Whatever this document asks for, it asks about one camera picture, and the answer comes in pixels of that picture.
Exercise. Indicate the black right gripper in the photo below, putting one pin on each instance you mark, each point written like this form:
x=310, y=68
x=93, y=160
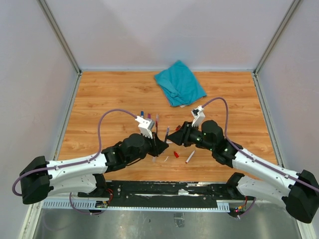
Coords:
x=182, y=136

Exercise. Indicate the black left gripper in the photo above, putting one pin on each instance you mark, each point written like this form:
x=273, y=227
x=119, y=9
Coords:
x=158, y=145

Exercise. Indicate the pink translucent gel pen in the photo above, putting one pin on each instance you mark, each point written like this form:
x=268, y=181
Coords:
x=156, y=123

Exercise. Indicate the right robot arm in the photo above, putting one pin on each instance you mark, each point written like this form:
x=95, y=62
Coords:
x=297, y=192

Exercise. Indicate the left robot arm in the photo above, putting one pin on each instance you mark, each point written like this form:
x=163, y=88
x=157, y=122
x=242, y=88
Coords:
x=42, y=178

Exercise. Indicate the white red pen diagonal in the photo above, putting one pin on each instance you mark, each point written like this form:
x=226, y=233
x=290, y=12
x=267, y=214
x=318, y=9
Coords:
x=190, y=156

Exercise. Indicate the teal folded cloth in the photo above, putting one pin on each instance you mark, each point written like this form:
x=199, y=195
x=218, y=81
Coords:
x=179, y=85

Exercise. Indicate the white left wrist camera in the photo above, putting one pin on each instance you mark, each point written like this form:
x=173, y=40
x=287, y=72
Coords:
x=145, y=126

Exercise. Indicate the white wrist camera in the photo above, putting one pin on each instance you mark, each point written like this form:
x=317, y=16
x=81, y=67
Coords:
x=198, y=116
x=145, y=126

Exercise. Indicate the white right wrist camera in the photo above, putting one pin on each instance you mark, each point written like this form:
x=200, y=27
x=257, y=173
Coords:
x=198, y=116

